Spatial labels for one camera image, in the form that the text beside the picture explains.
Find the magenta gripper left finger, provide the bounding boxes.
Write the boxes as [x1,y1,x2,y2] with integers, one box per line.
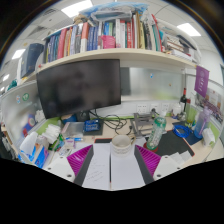
[45,145,94,186]

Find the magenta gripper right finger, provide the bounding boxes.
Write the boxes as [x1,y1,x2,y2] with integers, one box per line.
[134,145,180,184]

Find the clear plastic water bottle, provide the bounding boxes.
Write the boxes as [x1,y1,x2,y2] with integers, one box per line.
[146,112,166,151]

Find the purple water jug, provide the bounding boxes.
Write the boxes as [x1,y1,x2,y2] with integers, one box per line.
[194,106,211,139]

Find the red round coaster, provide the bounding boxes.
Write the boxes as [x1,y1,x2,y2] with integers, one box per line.
[143,142,158,153]

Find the black desk mat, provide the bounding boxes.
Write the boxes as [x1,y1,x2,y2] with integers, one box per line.
[156,130,198,156]

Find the white paper sheets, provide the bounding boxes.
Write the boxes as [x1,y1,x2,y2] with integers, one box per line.
[83,143,145,190]

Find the white sheet on mat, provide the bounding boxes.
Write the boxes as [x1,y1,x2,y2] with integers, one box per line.
[171,151,192,166]

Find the white tissue box left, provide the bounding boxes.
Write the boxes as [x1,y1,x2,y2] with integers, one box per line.
[20,132,49,168]

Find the grey metal laptop stand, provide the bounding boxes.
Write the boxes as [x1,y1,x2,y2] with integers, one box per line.
[130,113,154,137]

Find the blue small box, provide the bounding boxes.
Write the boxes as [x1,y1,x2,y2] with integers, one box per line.
[84,119,100,132]

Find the white tissue pack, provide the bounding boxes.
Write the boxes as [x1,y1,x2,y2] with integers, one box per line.
[202,128,215,146]

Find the green drinking glass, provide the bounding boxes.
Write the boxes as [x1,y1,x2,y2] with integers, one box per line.
[186,105,196,125]

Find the dark wine bottle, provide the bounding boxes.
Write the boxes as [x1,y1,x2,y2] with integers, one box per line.
[180,88,187,112]

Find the black computer monitor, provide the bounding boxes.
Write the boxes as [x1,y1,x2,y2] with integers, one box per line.
[36,59,121,119]

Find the purple hanging banner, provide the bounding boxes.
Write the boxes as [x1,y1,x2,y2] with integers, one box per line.
[194,66,209,97]

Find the wooden book shelf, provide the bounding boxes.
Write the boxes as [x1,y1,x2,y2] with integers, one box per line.
[21,48,196,84]

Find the dark blue binder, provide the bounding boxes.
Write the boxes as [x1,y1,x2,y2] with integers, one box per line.
[21,43,44,77]

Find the row of books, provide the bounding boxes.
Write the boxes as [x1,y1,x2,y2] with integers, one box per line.
[44,12,197,63]

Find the blue plastic bag on books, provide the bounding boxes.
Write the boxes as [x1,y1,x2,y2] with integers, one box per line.
[81,2,148,21]

